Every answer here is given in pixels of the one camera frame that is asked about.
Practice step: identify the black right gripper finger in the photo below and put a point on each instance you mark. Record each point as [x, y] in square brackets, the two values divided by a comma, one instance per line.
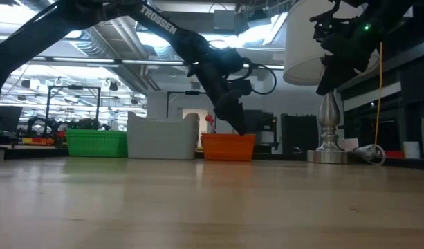
[341, 74]
[327, 76]

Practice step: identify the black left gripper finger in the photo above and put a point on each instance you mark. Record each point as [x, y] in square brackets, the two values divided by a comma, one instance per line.
[240, 114]
[227, 107]

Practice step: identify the grey plastic bin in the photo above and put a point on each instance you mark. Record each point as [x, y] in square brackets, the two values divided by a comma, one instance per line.
[192, 115]
[163, 145]
[163, 125]

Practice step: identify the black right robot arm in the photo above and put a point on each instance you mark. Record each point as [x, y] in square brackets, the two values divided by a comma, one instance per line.
[391, 8]

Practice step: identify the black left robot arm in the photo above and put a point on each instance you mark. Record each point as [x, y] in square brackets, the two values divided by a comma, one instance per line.
[42, 34]

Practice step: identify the black shelf rack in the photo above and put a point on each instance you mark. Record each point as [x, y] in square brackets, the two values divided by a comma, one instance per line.
[265, 128]

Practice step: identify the small red object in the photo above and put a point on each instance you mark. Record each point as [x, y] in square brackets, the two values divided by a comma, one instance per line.
[209, 118]

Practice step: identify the white door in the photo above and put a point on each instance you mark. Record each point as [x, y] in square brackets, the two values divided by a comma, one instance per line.
[202, 124]

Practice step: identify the silver lamp base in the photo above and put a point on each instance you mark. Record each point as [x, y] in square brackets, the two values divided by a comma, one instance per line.
[328, 121]

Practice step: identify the grey ceiling unit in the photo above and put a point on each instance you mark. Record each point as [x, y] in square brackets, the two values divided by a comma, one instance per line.
[225, 20]

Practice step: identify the black cabinet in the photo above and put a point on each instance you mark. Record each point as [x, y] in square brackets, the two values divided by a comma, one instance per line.
[299, 135]

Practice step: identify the long ceiling light bar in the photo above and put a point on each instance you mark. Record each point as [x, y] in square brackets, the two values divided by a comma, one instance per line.
[146, 62]

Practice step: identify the red box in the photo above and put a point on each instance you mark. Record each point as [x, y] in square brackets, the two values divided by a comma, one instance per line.
[394, 154]

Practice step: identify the background robot arms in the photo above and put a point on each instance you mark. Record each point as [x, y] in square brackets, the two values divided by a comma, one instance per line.
[83, 124]

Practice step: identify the background work table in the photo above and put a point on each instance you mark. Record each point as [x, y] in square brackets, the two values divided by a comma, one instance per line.
[25, 150]

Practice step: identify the black monitor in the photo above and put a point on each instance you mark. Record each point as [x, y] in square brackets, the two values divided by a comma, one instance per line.
[6, 119]

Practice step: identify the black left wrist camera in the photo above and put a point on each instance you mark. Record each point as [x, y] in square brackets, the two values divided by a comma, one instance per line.
[242, 88]

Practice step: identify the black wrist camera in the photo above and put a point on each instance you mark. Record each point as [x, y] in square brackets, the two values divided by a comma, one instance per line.
[324, 22]
[242, 88]

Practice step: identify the black gantry frame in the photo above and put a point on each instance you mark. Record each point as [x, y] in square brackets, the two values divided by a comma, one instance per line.
[192, 92]
[75, 88]

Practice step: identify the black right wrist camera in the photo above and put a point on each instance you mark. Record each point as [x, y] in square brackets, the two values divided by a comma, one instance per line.
[324, 22]

